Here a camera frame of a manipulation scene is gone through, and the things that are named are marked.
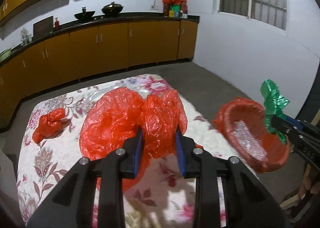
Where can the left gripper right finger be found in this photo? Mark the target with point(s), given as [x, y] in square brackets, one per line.
[247, 201]

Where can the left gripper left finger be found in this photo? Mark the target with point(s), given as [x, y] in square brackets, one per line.
[70, 203]

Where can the green plastic wrapper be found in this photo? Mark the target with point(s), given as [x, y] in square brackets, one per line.
[274, 103]

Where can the clear bubble wrap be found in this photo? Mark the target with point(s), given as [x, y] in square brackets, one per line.
[248, 142]

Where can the red plastic trash basket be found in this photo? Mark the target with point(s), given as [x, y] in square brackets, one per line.
[252, 113]

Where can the lower wooden kitchen cabinets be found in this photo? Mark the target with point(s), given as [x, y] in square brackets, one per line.
[95, 48]

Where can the floral tablecloth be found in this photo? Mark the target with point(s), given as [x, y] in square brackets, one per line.
[161, 199]

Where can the small orange plastic bag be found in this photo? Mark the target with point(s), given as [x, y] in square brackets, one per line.
[49, 124]

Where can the green pot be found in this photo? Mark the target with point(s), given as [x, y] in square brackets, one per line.
[5, 54]

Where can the glass jar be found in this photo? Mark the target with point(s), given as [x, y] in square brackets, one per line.
[26, 37]

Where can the dark cutting board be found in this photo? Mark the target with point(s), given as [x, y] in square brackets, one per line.
[43, 27]

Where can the red bottle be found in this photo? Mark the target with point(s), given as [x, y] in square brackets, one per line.
[56, 24]

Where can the red bag over containers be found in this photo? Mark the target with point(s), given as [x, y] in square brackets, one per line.
[175, 8]

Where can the black wok with lid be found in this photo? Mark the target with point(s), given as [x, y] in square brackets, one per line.
[112, 9]

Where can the black wok with handle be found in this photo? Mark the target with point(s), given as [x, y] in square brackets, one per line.
[84, 15]

